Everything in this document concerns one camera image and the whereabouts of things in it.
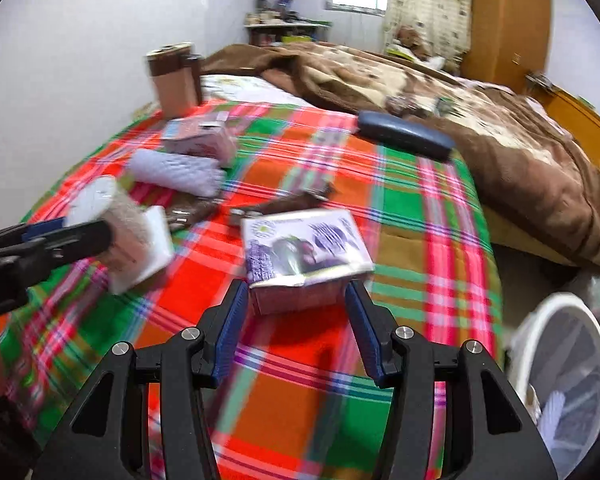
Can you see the white bed sheet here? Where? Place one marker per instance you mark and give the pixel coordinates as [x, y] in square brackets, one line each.
[250, 90]

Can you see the purple drink carton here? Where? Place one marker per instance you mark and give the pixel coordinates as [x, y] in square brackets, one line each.
[305, 250]

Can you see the wooden wardrobe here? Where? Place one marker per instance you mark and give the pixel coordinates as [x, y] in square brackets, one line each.
[505, 20]

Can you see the clear ribbed plastic bottle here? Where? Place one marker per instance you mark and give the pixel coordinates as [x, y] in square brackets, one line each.
[175, 172]

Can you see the brown patterned blanket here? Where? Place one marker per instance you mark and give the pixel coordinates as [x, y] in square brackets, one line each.
[520, 175]

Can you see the beige mug with brown lid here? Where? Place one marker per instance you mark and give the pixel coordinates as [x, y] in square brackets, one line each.
[172, 85]

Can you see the group of bottles on shelf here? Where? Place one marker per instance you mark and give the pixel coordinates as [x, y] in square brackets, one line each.
[267, 12]

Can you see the heart patterned curtain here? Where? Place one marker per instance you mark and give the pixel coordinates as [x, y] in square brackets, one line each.
[430, 0]

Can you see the small green box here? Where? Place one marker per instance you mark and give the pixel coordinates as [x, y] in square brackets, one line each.
[444, 106]

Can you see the small dark patterned pouch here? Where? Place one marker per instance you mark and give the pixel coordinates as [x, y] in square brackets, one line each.
[402, 103]

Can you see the wooden headboard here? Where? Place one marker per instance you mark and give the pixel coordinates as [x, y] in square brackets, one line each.
[585, 120]

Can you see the dark blue glasses case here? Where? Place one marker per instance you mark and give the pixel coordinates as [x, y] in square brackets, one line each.
[405, 135]

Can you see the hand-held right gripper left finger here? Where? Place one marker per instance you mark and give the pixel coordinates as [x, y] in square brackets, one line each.
[227, 330]

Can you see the red green plaid tablecloth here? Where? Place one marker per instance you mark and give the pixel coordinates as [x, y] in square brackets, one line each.
[290, 395]

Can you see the white round trash bin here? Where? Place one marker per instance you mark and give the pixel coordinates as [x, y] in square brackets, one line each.
[520, 340]

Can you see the pink drink carton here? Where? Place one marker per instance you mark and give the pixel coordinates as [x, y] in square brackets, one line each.
[200, 140]

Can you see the white shelf desk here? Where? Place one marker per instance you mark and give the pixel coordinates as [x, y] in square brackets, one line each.
[285, 30]

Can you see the beige paper cup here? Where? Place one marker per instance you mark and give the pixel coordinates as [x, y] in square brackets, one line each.
[130, 247]

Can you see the brown snack wrapper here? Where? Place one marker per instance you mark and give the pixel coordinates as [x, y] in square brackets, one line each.
[285, 202]
[195, 212]

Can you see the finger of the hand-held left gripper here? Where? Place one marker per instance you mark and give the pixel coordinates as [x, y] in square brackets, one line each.
[42, 227]
[75, 242]

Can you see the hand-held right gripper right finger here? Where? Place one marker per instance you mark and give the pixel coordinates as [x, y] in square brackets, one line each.
[365, 330]

